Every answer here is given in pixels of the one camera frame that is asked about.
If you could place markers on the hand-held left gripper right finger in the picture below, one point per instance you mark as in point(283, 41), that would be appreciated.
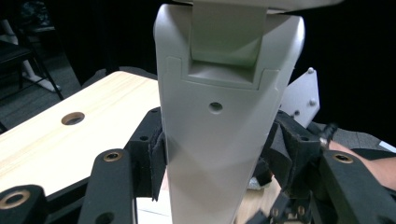
point(299, 149)

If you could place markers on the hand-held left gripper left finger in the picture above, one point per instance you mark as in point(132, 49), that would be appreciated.
point(143, 146)

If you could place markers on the light blue cloth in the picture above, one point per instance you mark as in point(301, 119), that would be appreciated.
point(260, 183)

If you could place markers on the white desk lamp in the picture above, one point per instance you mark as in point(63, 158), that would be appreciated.
point(214, 140)

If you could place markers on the black chair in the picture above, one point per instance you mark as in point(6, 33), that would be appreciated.
point(12, 54)

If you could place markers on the white desk frame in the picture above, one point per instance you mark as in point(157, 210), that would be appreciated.
point(46, 84)

